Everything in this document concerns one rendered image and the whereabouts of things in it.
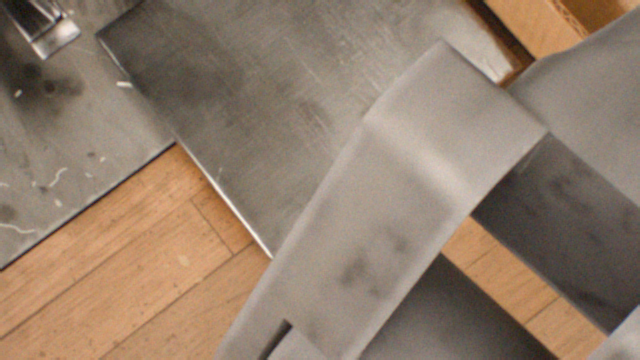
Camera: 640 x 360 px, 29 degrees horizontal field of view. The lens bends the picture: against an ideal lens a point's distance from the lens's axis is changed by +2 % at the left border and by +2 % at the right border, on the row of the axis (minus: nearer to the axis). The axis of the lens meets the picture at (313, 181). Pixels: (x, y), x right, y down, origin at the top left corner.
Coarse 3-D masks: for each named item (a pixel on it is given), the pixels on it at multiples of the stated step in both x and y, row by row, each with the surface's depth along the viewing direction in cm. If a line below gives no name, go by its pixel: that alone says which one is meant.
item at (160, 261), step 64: (128, 192) 66; (192, 192) 66; (64, 256) 65; (128, 256) 65; (192, 256) 65; (256, 256) 65; (448, 256) 64; (512, 256) 64; (0, 320) 64; (64, 320) 64; (128, 320) 64; (192, 320) 64; (576, 320) 63
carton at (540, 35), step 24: (480, 0) 68; (504, 0) 65; (528, 0) 62; (552, 0) 60; (576, 0) 67; (600, 0) 67; (624, 0) 67; (504, 24) 67; (528, 24) 64; (552, 24) 62; (576, 24) 60; (600, 24) 67; (528, 48) 66; (552, 48) 64
